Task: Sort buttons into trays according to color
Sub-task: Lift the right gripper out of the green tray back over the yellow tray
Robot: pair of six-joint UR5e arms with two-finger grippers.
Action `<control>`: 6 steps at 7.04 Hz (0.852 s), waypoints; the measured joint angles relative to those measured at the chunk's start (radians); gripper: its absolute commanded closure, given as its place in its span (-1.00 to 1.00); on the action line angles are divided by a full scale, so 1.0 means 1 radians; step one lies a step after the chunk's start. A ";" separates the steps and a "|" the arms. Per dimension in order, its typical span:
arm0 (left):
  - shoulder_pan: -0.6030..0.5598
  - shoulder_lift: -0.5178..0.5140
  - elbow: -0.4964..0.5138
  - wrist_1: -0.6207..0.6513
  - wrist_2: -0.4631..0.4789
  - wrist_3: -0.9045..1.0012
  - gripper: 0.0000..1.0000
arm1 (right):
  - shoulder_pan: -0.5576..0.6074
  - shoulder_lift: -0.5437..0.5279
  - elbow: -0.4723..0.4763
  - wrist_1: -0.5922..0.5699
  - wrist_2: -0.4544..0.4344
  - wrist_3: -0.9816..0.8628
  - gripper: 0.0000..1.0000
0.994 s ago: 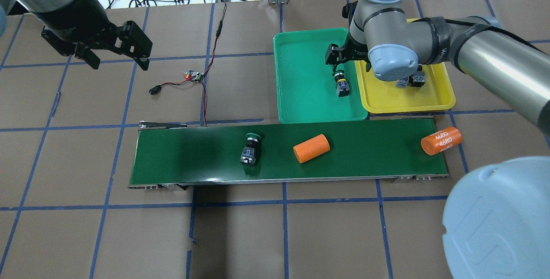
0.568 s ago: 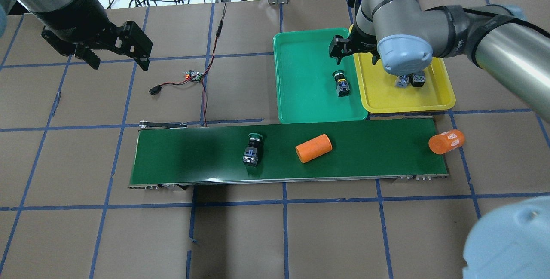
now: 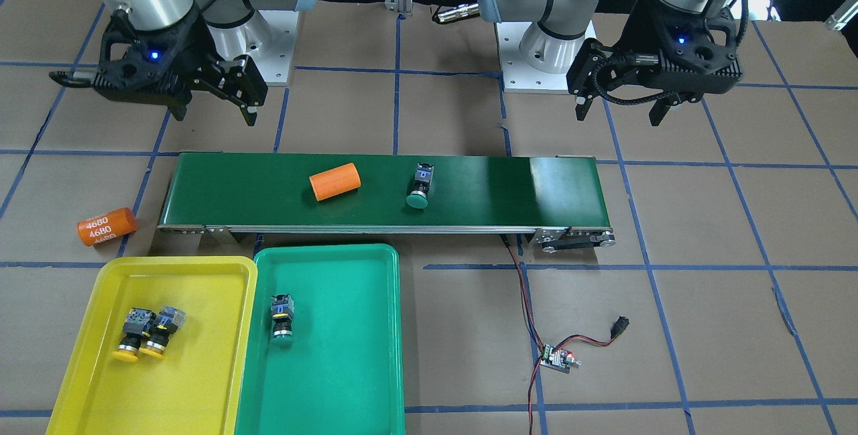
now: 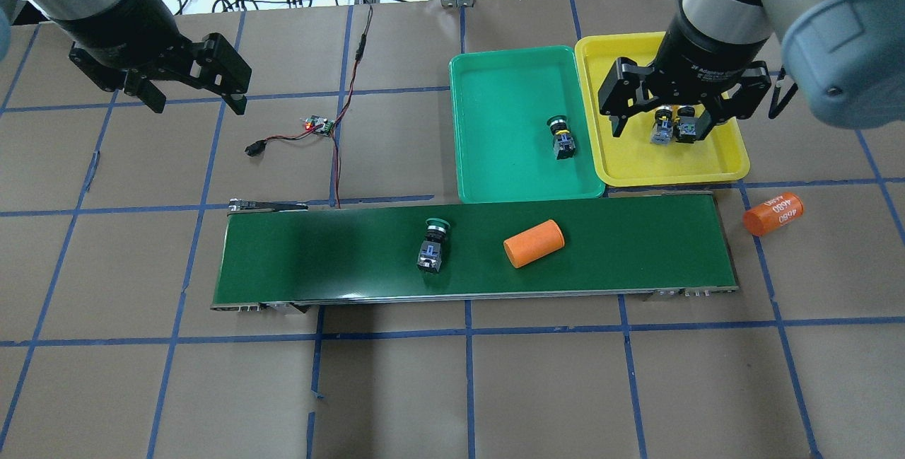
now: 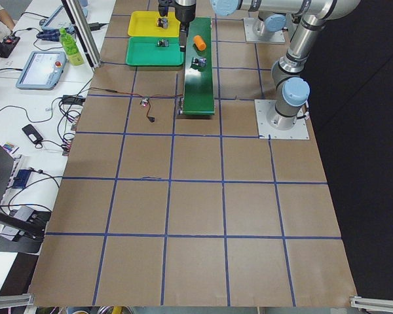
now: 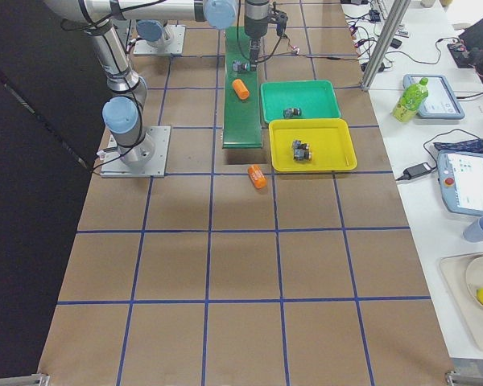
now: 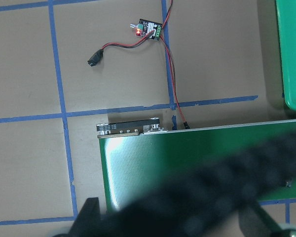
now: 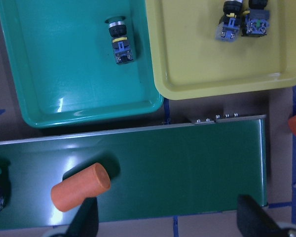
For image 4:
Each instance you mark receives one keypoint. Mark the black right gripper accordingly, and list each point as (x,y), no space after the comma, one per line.
(696,56)

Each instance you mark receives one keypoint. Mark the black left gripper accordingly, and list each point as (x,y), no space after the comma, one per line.
(121,29)

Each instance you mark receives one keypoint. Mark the yellow push button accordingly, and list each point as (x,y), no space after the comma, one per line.
(663,126)
(685,129)

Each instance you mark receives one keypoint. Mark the green push button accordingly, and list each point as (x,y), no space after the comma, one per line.
(430,254)
(564,143)

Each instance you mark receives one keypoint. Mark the orange cylinder with 4680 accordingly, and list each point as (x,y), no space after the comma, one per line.
(777,212)

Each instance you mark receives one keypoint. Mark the plain orange cylinder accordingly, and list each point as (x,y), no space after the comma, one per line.
(534,243)

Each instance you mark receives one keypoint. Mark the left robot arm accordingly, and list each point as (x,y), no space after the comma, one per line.
(130,45)

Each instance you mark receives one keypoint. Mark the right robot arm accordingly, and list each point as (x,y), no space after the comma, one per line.
(844,56)

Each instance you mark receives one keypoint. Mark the yellow plastic tray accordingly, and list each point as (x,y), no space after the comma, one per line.
(631,159)

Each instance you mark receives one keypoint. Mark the green conveyor belt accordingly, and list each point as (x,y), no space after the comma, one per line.
(630,245)

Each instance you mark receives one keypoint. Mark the small controller circuit board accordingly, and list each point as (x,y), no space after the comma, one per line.
(319,125)

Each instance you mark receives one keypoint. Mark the green plastic tray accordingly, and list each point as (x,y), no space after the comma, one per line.
(501,101)

